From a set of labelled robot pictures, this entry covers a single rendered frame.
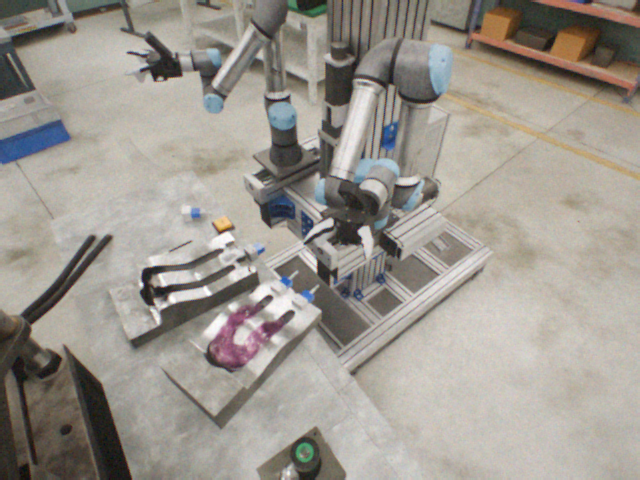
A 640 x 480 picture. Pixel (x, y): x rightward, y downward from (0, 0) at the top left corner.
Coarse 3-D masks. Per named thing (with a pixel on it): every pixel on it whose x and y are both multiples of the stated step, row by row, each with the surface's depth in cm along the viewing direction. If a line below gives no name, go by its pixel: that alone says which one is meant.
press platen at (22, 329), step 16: (16, 320) 119; (0, 336) 116; (16, 336) 117; (0, 352) 113; (16, 352) 116; (0, 368) 111; (0, 384) 109; (0, 400) 104; (0, 416) 101; (0, 432) 98; (0, 448) 96; (0, 464) 93; (16, 464) 97
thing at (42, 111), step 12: (24, 96) 362; (36, 96) 368; (0, 108) 354; (12, 108) 360; (24, 108) 367; (36, 108) 370; (48, 108) 347; (0, 120) 356; (12, 120) 334; (24, 120) 356; (36, 120) 346; (48, 120) 353; (0, 132) 333; (12, 132) 339
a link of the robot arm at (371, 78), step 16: (384, 48) 102; (368, 64) 105; (384, 64) 103; (368, 80) 105; (384, 80) 106; (352, 96) 109; (368, 96) 106; (352, 112) 108; (368, 112) 107; (352, 128) 108; (368, 128) 110; (352, 144) 108; (336, 160) 110; (352, 160) 109; (336, 176) 110; (352, 176) 111; (320, 192) 111; (336, 192) 110; (336, 208) 112
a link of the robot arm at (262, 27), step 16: (256, 0) 135; (272, 0) 132; (256, 16) 133; (272, 16) 133; (256, 32) 135; (272, 32) 136; (240, 48) 139; (256, 48) 139; (224, 64) 144; (240, 64) 142; (224, 80) 145; (208, 96) 147; (224, 96) 149; (208, 112) 151
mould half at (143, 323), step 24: (216, 240) 163; (144, 264) 149; (168, 264) 151; (216, 264) 155; (120, 288) 150; (216, 288) 147; (240, 288) 153; (120, 312) 143; (144, 312) 143; (168, 312) 138; (192, 312) 146; (144, 336) 139
